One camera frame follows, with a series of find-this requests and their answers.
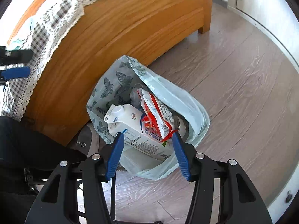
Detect red white snack bag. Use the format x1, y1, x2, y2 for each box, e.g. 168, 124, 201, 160
138, 88, 176, 142

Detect checkered bed cover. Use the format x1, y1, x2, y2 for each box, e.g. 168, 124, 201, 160
1, 0, 97, 121

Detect white milk carton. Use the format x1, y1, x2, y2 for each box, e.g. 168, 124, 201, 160
104, 104, 174, 161

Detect grey shoe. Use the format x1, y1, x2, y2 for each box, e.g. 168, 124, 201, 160
67, 122, 106, 157

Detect butterfly print trash bag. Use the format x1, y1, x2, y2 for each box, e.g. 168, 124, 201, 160
86, 55, 210, 181

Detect wooden bed footboard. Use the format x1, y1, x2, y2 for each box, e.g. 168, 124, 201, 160
22, 0, 212, 144

